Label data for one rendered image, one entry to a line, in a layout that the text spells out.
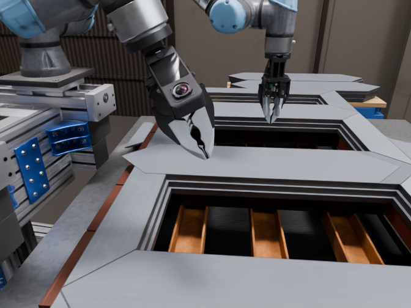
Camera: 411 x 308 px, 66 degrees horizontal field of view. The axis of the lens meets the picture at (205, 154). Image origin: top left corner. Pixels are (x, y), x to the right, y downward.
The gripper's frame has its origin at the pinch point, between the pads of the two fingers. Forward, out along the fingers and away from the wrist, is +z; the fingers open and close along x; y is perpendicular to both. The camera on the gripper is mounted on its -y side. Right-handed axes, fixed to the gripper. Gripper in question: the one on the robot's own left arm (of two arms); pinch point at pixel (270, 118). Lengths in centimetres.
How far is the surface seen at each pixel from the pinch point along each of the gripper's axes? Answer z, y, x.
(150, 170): 5.7, 25.9, -32.2
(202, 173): 5.8, 25.9, -19.0
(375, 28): -9, -233, 119
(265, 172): 5.8, 23.9, -3.1
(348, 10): -24, -236, 93
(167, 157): 5.8, 18.4, -29.4
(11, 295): 24, 50, -58
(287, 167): 5.9, 21.1, 2.8
